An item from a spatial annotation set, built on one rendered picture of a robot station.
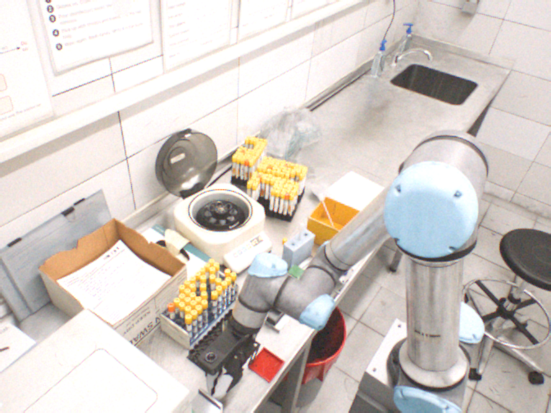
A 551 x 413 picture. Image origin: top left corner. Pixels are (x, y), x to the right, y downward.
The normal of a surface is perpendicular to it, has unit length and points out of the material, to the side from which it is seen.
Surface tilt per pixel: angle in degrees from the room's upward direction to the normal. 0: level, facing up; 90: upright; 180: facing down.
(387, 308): 0
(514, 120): 90
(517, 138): 90
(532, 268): 1
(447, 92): 90
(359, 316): 0
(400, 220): 81
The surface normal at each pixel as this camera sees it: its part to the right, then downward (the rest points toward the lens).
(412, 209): -0.49, 0.42
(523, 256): 0.13, -0.75
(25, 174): 0.81, 0.43
